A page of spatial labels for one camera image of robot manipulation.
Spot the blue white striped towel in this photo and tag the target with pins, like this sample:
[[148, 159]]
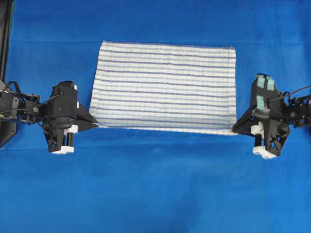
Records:
[[165, 87]]

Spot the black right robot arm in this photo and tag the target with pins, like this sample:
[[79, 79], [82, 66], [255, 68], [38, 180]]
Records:
[[298, 110]]

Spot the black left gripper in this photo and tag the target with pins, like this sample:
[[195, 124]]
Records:
[[59, 115]]

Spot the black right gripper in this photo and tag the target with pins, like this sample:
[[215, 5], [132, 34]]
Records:
[[268, 110]]

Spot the blue table cloth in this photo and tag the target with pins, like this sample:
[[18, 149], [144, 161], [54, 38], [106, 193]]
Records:
[[132, 181]]

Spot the black aluminium frame rail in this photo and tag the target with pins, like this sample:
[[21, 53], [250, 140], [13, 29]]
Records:
[[6, 12]]

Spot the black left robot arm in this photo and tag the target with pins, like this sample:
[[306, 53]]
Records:
[[17, 107]]

